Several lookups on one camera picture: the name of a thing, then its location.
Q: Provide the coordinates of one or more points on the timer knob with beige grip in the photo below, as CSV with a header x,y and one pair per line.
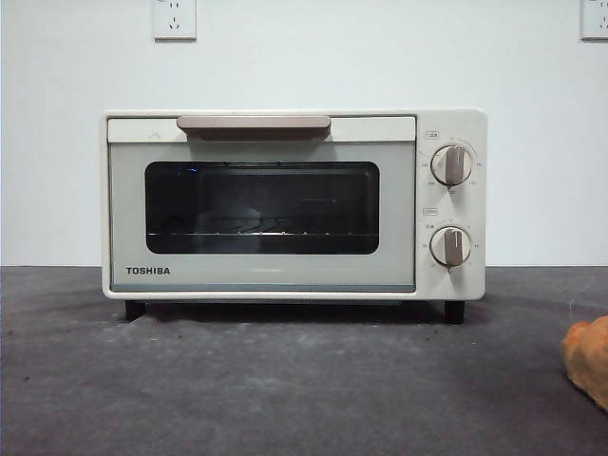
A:
x,y
450,246

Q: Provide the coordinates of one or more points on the temperature knob with beige grip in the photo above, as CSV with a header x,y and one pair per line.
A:
x,y
452,165

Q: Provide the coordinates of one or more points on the white Toshiba toaster oven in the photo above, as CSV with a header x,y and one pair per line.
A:
x,y
451,123

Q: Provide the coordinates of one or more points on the orange-brown bread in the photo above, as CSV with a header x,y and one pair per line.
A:
x,y
589,361

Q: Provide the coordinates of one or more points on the white wall socket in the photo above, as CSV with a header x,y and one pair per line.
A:
x,y
174,21
596,21

